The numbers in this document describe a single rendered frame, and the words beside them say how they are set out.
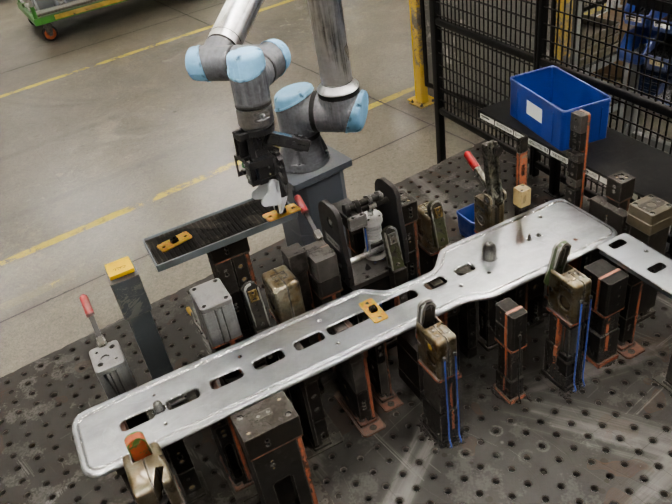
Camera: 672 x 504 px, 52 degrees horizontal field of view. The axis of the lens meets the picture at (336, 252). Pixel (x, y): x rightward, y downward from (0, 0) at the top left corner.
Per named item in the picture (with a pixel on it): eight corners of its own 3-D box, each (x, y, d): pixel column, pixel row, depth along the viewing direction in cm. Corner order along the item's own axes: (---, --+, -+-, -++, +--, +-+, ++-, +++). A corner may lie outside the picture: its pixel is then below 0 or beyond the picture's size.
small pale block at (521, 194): (517, 296, 204) (521, 192, 182) (510, 290, 206) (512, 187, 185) (527, 292, 205) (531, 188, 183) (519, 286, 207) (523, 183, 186)
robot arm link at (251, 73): (270, 43, 136) (254, 57, 129) (279, 96, 142) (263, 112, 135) (235, 44, 138) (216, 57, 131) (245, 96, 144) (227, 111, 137)
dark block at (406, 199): (411, 327, 199) (400, 206, 174) (399, 314, 204) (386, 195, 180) (426, 320, 201) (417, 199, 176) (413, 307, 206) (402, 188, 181)
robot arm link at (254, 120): (260, 95, 144) (279, 104, 138) (264, 115, 146) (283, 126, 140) (228, 105, 140) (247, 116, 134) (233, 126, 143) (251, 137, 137)
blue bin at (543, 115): (560, 152, 203) (563, 111, 195) (507, 114, 227) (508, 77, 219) (608, 137, 206) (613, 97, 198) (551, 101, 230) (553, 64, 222)
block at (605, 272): (596, 373, 176) (607, 290, 160) (565, 348, 185) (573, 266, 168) (624, 358, 179) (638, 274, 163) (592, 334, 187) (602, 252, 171)
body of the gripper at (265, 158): (238, 178, 149) (227, 127, 142) (272, 166, 152) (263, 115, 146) (254, 190, 143) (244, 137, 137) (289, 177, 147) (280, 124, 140)
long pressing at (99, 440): (88, 494, 132) (85, 490, 131) (68, 418, 149) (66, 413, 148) (624, 235, 174) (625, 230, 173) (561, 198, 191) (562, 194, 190)
